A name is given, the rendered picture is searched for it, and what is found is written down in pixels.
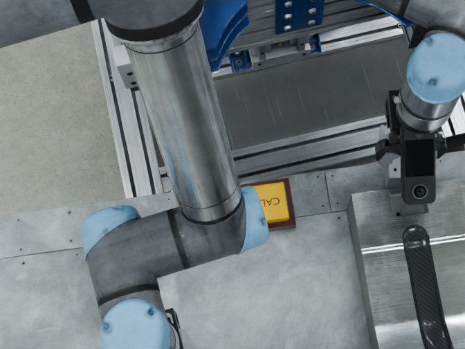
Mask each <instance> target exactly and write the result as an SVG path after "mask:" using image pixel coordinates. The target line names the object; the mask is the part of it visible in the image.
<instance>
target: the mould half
mask: <svg viewBox="0 0 465 349"><path fill-rule="evenodd" d="M461 182H462V180H461V179H454V180H448V181H439V182H436V198H435V201H434V202H433V203H431V204H427V205H428V212H429V213H422V214H417V215H408V216H403V217H394V216H393V212H392V205H391V201H390V195H389V193H390V192H391V191H390V189H385V190H375V191H370V192H365V193H356V194H352V195H351V197H350V200H349V203H348V207H347V215H348V219H349V227H350V231H351V235H352V242H353V247H354V254H355V259H356V266H357V270H358V277H359V281H360V286H361V293H362V297H363V304H364V309H365V316H366V321H367V328H368V332H369V336H370V343H371V348H372V349H425V347H424V344H423V339H422V337H421V332H420V329H419V323H418V320H417V313H416V309H415V305H414V299H413V294H412V287H411V283H410V276H409V272H408V265H407V261H406V257H405V251H404V247H403V233H404V231H405V230H406V229H407V228H408V227H409V226H412V225H419V226H421V227H423V228H424V229H425V230H426V232H427V234H428V235H429V238H430V246H431V251H432V257H433V261H434V266H435V272H436V276H437V283H438V287H439V293H440V297H441V304H442V307H443V311H444V317H445V320H446V325H447V328H448V332H449V335H450V338H451V341H452V344H453V347H454V349H465V205H464V199H463V195H462V189H461V186H460V183H461Z"/></svg>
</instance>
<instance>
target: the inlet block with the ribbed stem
mask: <svg viewBox="0 0 465 349"><path fill-rule="evenodd" d="M383 168H384V167H383ZM384 177H385V187H386V188H400V187H401V156H400V157H399V158H398V159H394V160H393V161H392V163H391V164H390V165H389V168H384Z"/></svg>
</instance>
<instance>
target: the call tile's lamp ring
mask: <svg viewBox="0 0 465 349"><path fill-rule="evenodd" d="M278 182H284V183H285V187H286V195H287V200H288V205H289V213H290V218H291V221H290V222H280V223H275V224H268V228H269V229H272V228H277V227H283V226H292V225H295V216H294V212H293V203H292V199H291V191H290V185H289V178H287V179H277V180H272V181H263V182H257V183H252V184H243V185H241V187H245V186H258V185H264V184H273V183H278Z"/></svg>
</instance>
